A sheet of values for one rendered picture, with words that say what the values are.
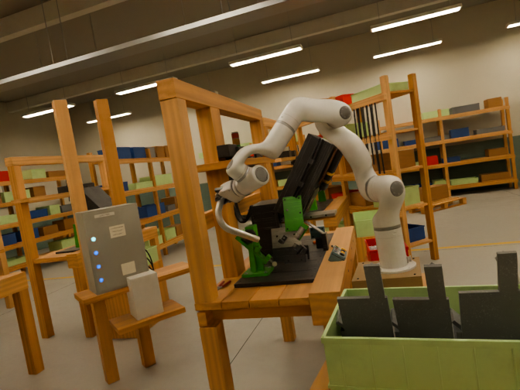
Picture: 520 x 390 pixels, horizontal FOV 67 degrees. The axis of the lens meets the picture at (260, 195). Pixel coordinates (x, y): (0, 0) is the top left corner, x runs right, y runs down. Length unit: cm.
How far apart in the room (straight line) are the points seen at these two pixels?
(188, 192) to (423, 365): 119
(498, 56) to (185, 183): 1060
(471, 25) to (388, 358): 1104
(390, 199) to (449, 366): 76
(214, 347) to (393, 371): 101
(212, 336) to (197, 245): 45
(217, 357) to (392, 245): 97
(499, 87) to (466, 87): 73
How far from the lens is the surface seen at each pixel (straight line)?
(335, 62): 1162
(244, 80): 1215
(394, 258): 183
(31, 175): 1016
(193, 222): 185
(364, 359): 123
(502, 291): 126
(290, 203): 236
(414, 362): 121
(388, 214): 178
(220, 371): 206
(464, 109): 1095
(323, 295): 176
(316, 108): 165
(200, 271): 190
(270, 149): 156
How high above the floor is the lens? 148
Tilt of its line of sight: 4 degrees down
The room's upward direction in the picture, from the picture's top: 9 degrees counter-clockwise
